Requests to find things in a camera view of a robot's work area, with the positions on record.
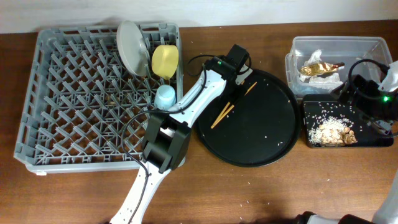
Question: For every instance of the light blue plastic cup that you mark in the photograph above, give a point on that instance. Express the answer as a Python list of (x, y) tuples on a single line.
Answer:
[(165, 97)]

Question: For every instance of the food scraps and rice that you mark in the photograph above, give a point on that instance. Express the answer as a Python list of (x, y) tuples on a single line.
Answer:
[(331, 130)]

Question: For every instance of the clear plastic waste bin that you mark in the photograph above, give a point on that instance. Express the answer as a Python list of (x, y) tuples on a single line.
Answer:
[(334, 49)]

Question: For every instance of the round black serving tray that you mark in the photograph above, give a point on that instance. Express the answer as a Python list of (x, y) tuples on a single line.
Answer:
[(261, 129)]

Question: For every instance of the grey plastic dishwasher rack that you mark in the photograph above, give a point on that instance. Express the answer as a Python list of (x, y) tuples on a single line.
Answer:
[(83, 111)]

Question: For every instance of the wooden chopstick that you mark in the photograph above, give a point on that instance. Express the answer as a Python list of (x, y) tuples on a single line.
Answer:
[(250, 88), (223, 113)]

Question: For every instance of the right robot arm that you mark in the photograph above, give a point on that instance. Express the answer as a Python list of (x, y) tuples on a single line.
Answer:
[(385, 111)]

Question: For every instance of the yellow plastic bowl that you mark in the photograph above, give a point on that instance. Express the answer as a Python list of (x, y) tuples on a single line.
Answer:
[(165, 61)]

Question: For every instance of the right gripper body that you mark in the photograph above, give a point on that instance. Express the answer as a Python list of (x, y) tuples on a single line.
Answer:
[(366, 87)]

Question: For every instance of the black rectangular food tray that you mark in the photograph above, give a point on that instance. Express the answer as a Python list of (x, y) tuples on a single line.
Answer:
[(365, 134)]

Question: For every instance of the white paper napkin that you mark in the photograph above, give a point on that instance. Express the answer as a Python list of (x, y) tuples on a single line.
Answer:
[(332, 78)]

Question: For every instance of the gold brown snack wrapper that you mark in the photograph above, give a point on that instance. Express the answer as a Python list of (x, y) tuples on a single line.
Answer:
[(320, 68)]

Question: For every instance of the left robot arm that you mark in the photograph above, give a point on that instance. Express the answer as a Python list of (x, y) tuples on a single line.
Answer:
[(168, 132)]

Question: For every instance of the grey round plate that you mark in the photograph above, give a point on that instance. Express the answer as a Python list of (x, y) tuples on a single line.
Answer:
[(132, 48)]

